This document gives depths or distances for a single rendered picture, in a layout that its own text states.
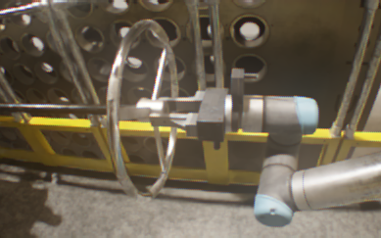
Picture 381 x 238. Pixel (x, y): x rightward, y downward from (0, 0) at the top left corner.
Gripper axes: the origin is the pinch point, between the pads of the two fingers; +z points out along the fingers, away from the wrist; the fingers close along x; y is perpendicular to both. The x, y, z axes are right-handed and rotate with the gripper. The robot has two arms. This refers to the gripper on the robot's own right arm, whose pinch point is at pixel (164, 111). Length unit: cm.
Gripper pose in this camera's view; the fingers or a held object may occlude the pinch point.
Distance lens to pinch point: 59.2
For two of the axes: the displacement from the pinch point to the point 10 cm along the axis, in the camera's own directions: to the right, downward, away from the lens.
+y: 0.9, 8.3, 5.5
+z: -9.8, -0.4, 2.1
